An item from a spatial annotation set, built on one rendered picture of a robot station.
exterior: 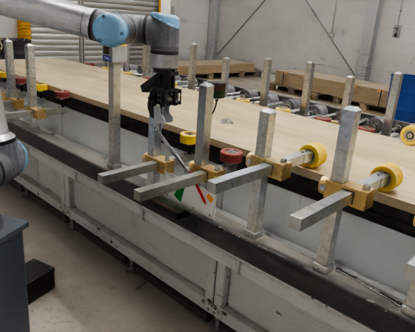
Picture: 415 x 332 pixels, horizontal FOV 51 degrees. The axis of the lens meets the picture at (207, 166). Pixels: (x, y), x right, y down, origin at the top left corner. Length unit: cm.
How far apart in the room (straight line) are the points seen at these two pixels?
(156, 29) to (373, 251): 95
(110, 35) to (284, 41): 915
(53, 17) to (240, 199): 90
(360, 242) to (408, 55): 758
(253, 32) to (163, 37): 959
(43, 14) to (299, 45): 894
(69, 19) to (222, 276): 116
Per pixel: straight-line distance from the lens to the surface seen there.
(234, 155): 150
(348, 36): 945
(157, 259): 225
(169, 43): 140
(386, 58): 906
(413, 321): 121
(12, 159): 172
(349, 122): 113
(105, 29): 130
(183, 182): 137
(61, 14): 136
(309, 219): 98
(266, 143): 128
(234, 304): 195
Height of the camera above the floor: 136
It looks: 19 degrees down
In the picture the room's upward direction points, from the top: 4 degrees clockwise
